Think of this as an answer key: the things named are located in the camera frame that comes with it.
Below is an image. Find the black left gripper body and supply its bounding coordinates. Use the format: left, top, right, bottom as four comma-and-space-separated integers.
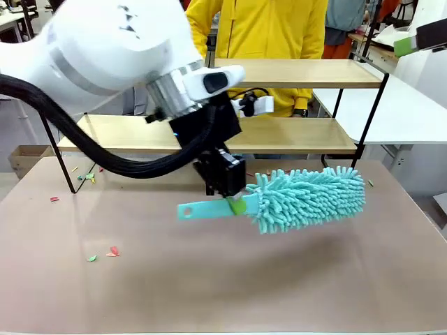
169, 100, 243, 155

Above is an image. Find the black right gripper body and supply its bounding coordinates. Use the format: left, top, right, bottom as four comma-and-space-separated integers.
415, 19, 447, 52

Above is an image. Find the teal microfiber duster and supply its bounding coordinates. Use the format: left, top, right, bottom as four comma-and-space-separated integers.
177, 166, 367, 235

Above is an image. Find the black stand pole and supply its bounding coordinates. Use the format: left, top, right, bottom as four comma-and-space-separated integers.
360, 0, 382, 61

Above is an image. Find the person in blue-grey shirt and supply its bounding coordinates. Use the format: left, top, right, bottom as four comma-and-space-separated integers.
323, 0, 368, 59

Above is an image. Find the large white side table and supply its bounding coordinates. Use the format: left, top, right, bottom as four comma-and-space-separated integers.
312, 73, 447, 172

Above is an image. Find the person in yellow hoodie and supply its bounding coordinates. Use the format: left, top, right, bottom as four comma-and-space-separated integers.
184, 0, 329, 118

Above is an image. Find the brown cardboard box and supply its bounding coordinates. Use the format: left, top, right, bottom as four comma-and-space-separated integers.
8, 144, 56, 174

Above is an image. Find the black braided cable sleeve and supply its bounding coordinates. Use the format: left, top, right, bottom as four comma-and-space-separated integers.
0, 74, 219, 181

